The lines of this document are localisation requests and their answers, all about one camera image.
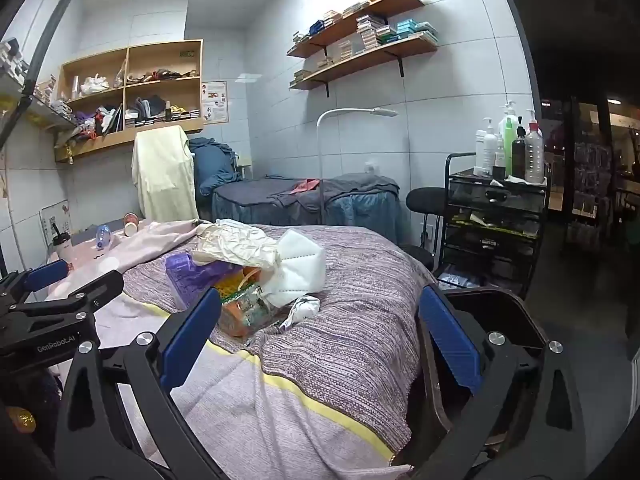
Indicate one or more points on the yellow patterned packet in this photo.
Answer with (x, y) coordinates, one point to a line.
(229, 288)

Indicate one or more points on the wooden cubby wall shelf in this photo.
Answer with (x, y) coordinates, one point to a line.
(150, 132)

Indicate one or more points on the clear bottle with red cap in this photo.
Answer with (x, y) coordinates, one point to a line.
(534, 155)

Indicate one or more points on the red cloth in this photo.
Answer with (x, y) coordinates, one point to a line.
(305, 186)

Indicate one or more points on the white pump bottle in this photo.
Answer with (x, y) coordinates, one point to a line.
(487, 149)

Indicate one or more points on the colourful cloth pile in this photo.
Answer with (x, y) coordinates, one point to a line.
(95, 120)

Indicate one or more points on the display rack of packets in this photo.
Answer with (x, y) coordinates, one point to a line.
(590, 175)

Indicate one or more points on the white paper sheet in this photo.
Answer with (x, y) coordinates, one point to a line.
(520, 180)

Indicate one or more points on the white floor lamp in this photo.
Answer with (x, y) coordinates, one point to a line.
(350, 110)

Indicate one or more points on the orange white plastic bag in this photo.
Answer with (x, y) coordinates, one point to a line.
(240, 317)

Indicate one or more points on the white paper cup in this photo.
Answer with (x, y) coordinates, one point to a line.
(130, 230)

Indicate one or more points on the white cloth bundle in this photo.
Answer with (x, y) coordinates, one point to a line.
(95, 83)

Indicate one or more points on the cream towel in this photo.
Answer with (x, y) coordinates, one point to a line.
(165, 175)

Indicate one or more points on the pile of assorted small items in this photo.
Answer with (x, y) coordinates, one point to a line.
(160, 75)

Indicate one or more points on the black mesh drawer cart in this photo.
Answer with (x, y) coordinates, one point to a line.
(500, 200)

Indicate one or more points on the row of small boxes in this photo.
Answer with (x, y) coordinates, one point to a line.
(165, 116)

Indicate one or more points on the dark brown bottle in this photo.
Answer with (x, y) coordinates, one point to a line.
(520, 155)

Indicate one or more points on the red patterned cup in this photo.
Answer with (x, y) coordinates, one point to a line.
(131, 219)

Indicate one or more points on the white wall socket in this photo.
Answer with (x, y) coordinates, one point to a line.
(428, 232)

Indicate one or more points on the orange round object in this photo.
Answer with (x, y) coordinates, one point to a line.
(20, 417)

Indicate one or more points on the blue cloth pile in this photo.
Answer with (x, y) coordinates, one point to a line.
(215, 160)

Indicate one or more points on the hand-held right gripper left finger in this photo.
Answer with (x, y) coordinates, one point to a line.
(190, 335)

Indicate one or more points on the black curved lamp frame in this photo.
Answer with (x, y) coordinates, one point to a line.
(51, 27)

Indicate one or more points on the wooden wall shelves with boxes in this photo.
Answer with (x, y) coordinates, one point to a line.
(370, 30)

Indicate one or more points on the massage bed with blue cover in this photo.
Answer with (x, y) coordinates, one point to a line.
(360, 207)

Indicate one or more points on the white tissue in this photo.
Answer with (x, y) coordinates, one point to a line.
(302, 307)

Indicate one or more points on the grey metal wall shelf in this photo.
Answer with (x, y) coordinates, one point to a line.
(50, 102)

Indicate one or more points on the purple striped blanket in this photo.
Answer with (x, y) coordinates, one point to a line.
(340, 340)

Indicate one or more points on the white face mask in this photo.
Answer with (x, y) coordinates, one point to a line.
(295, 270)

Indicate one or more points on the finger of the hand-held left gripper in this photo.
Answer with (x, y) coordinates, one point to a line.
(45, 272)
(95, 287)

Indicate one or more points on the tumbler with black straw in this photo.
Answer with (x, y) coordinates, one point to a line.
(61, 249)

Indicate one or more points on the grey sheet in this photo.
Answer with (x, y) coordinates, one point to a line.
(345, 185)

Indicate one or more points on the black stool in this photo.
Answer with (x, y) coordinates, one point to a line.
(425, 200)

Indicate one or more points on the small white bottle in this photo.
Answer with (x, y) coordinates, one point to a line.
(500, 156)

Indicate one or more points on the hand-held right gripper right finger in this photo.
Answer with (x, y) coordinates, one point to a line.
(450, 340)

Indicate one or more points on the wall poster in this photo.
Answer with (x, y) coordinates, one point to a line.
(215, 102)

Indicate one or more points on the white wall plug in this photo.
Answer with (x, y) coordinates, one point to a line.
(371, 166)

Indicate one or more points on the clear plastic water bottle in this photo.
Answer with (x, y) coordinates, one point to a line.
(102, 237)

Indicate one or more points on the dark folded clothes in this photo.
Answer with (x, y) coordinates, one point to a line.
(147, 105)

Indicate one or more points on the white wall sign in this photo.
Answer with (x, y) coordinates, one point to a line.
(52, 220)

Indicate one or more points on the blue white packet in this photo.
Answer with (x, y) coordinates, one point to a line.
(452, 280)

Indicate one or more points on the brown trash bin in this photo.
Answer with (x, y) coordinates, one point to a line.
(510, 315)

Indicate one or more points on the purple packet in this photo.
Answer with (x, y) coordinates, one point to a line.
(190, 275)

